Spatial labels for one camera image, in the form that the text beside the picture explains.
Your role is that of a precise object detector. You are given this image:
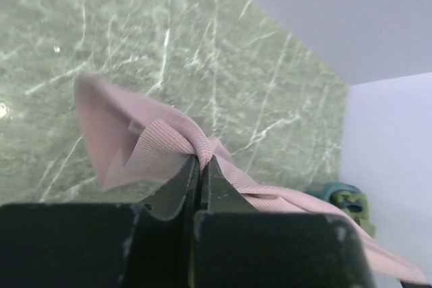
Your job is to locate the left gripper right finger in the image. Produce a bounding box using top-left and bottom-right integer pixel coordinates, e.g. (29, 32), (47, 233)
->
(200, 158), (258, 213)

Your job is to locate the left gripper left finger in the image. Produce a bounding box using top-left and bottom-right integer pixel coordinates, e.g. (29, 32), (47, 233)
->
(140, 156), (199, 221)

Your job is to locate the pink tank top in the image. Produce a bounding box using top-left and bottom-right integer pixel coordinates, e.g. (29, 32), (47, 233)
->
(73, 74), (429, 285)

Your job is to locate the green tank top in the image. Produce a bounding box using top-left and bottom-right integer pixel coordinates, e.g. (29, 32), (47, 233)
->
(330, 190), (375, 237)

